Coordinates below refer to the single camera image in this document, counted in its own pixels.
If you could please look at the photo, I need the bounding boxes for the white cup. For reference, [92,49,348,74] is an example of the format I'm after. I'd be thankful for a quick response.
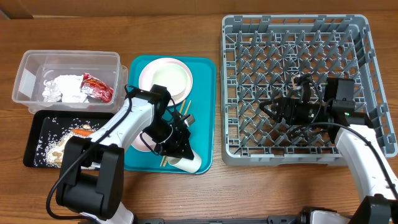
[168,150,202,174]

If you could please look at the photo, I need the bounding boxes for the small pink bowl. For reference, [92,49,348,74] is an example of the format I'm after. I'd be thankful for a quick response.
[131,135,155,152]

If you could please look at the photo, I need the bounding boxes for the orange carrot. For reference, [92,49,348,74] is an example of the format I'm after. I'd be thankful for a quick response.
[72,129,94,137]

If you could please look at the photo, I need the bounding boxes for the red snack wrapper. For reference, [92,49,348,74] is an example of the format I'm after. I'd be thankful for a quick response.
[80,73,114,103]

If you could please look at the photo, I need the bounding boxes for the white napkin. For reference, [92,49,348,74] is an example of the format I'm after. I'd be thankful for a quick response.
[54,75,89,103]

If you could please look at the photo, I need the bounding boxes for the peanuts and rice scraps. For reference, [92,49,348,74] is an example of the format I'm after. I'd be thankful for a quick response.
[33,117,106,168]

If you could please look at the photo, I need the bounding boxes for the aluminium foil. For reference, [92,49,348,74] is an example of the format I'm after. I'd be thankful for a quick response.
[42,80,62,103]

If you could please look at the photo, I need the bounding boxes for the white bowl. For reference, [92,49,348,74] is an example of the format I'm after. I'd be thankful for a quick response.
[152,63,189,96]

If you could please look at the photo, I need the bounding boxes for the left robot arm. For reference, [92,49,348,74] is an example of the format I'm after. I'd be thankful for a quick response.
[46,85,197,223]

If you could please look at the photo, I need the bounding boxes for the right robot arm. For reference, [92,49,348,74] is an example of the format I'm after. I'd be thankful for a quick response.
[259,97,397,223]

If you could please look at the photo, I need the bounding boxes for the wooden chopstick right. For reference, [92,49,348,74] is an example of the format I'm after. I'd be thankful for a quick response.
[162,100,192,167]

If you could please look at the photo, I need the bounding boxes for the teal serving tray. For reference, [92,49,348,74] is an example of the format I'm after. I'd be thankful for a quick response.
[124,57,216,174]

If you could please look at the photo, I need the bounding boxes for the grey plastic dish rack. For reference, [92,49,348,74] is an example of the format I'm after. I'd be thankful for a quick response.
[221,14,397,166]

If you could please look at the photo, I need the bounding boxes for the large white plate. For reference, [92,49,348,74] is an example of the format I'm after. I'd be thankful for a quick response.
[139,58,193,105]

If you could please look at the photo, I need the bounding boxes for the black plastic tray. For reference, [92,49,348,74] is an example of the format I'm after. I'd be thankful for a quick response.
[23,110,113,167]

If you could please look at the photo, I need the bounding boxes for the clear plastic bin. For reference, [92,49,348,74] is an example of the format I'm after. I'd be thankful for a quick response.
[12,50,128,114]

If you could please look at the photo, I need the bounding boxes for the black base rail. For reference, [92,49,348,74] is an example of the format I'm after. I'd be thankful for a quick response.
[134,215,299,224]

